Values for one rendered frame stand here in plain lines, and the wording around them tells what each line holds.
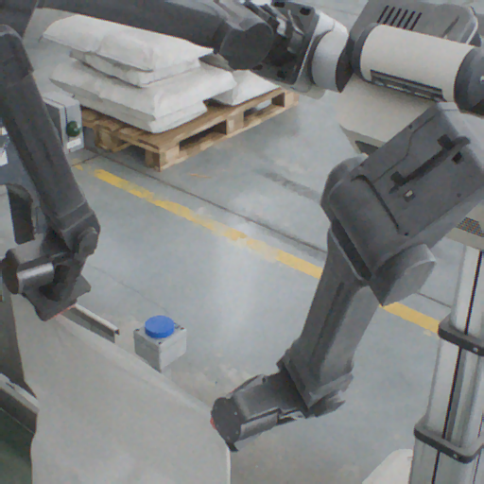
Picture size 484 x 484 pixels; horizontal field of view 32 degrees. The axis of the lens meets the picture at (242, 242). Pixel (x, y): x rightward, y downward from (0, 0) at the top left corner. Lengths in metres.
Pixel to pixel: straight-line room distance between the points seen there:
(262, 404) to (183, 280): 2.38
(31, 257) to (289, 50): 0.49
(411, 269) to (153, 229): 3.11
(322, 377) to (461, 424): 0.77
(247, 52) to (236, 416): 0.51
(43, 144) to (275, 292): 2.28
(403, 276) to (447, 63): 0.41
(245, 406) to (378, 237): 0.40
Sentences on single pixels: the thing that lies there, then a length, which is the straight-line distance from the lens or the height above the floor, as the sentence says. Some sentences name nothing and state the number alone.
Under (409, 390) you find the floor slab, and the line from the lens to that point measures 2.90.
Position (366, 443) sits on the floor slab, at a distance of 2.69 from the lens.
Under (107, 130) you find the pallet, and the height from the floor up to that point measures 0.12.
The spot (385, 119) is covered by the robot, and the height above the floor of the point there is 1.40.
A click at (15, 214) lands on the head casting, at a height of 1.14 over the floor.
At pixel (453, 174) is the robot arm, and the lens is 0.64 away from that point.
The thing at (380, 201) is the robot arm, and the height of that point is 1.56.
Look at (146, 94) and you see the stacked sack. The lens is 4.15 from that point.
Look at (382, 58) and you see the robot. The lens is 1.05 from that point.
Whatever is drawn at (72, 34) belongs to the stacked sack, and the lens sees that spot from 4.42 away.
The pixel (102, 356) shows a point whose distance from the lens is 1.35.
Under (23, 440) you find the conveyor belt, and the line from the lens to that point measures 2.18.
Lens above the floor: 1.87
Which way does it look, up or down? 31 degrees down
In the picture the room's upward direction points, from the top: 1 degrees clockwise
